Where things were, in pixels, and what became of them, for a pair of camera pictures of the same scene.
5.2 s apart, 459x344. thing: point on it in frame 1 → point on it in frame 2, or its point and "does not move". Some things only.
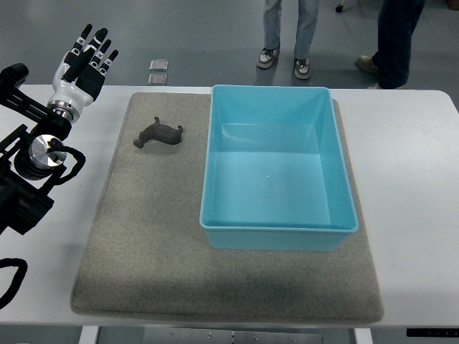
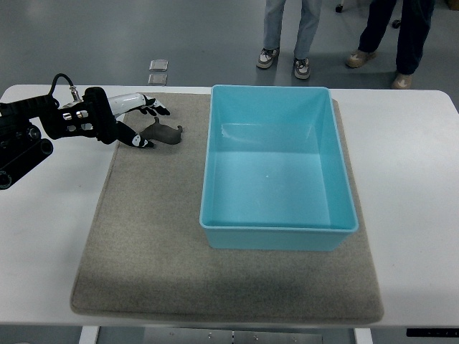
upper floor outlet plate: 159,65 does not move
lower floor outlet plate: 158,79 does not move
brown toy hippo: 159,132 does not move
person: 391,63 → 416,18
